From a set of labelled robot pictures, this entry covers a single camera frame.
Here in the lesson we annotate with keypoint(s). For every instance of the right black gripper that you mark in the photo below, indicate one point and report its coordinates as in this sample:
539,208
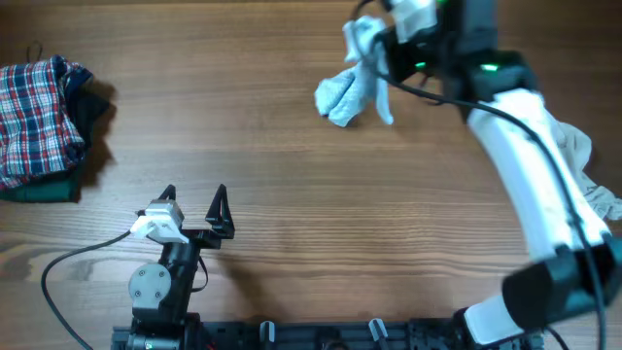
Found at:
392,51

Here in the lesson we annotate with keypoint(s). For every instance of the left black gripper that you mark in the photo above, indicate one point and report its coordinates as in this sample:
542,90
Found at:
221,227

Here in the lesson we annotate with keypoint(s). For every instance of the light blue striped baby pants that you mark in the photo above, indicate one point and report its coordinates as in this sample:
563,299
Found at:
344,96

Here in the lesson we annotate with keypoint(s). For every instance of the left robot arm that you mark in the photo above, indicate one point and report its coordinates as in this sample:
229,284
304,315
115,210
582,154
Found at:
160,291

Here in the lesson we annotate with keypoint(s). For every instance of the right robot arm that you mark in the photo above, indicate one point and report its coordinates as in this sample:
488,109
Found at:
576,261

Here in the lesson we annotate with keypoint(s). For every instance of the dark green folded garment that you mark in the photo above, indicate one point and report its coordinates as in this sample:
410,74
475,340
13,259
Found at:
57,187

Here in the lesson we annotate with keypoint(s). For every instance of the navy dark folded garment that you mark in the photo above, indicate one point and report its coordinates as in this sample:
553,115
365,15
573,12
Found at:
83,105

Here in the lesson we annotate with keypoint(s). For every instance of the red plaid folded garment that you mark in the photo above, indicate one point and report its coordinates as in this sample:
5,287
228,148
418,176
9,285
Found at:
38,136

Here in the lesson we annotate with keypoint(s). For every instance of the beige and white baby shirt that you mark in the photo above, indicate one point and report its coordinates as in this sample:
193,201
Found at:
576,149

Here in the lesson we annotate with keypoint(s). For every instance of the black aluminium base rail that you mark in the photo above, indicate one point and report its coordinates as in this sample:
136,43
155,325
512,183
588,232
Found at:
415,334

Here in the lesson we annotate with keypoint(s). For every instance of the left grey rail clip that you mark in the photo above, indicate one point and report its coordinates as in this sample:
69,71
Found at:
267,331

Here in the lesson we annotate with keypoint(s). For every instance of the grey rail clip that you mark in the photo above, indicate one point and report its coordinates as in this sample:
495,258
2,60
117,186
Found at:
378,330
267,331

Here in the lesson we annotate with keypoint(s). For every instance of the right grey rail clip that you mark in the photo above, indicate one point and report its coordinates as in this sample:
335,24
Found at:
378,330

